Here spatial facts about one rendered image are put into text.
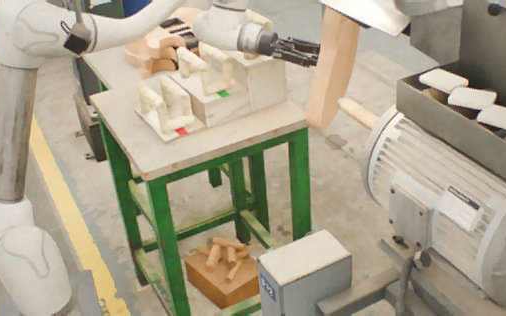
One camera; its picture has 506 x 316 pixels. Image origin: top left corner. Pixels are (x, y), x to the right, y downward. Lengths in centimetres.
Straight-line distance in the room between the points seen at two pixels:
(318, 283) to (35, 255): 75
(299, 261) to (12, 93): 88
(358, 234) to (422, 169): 194
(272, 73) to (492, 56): 107
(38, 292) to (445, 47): 113
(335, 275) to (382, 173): 22
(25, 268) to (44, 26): 59
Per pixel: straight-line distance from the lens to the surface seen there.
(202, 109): 202
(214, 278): 266
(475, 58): 119
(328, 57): 167
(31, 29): 152
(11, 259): 166
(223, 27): 185
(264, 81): 209
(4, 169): 177
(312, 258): 122
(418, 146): 112
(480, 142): 101
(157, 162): 191
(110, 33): 161
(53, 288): 170
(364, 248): 296
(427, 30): 120
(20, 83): 170
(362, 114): 138
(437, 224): 109
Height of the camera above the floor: 193
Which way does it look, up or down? 32 degrees down
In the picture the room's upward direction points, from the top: 5 degrees counter-clockwise
